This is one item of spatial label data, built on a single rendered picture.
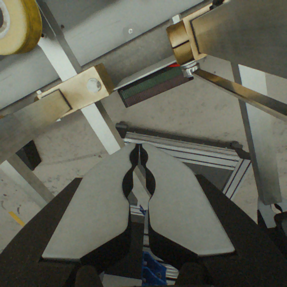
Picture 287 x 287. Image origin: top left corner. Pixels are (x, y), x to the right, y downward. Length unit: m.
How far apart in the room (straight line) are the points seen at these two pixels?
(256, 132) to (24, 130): 0.32
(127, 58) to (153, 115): 0.81
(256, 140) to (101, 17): 0.42
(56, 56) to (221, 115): 1.08
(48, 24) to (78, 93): 0.10
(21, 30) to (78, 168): 1.36
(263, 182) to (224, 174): 0.85
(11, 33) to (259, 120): 0.33
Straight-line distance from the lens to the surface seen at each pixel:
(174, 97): 1.17
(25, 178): 0.51
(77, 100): 0.33
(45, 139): 1.52
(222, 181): 1.28
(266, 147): 0.35
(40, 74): 0.60
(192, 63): 0.28
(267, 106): 0.19
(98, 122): 0.34
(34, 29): 0.27
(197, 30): 0.23
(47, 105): 0.30
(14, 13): 0.26
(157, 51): 0.42
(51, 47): 0.34
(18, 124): 0.25
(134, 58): 0.43
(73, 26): 0.54
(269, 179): 0.40
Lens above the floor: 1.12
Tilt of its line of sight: 60 degrees down
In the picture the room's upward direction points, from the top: 172 degrees counter-clockwise
